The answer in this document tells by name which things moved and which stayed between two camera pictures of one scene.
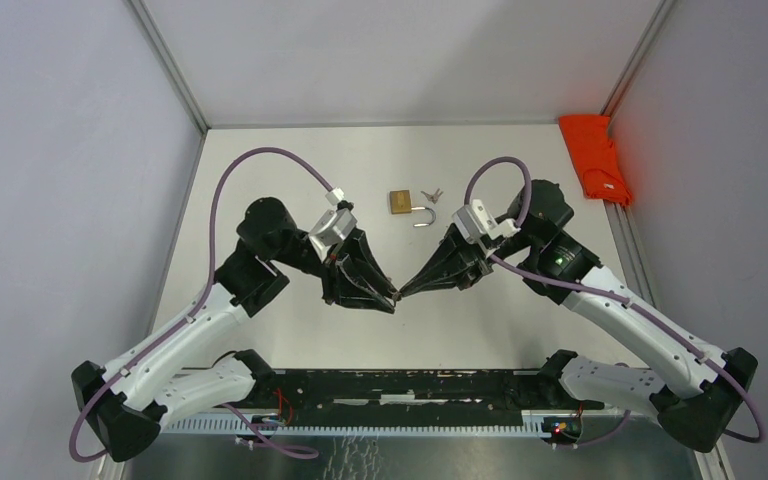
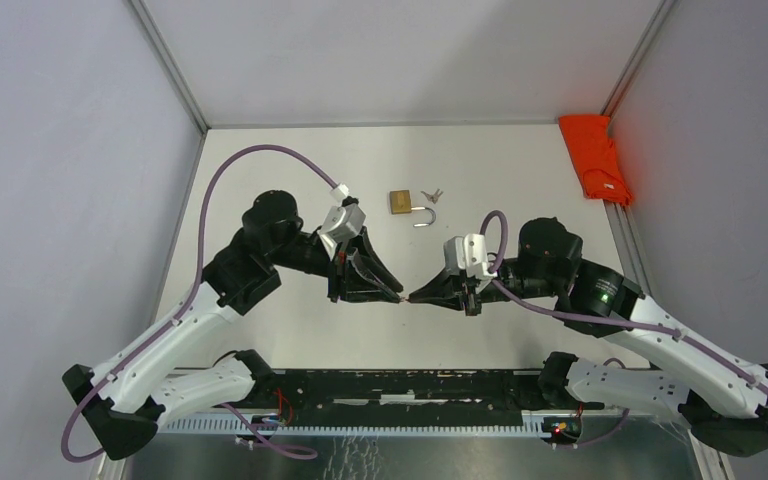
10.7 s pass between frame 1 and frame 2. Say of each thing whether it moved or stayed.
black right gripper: moved
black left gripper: stayed
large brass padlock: stayed
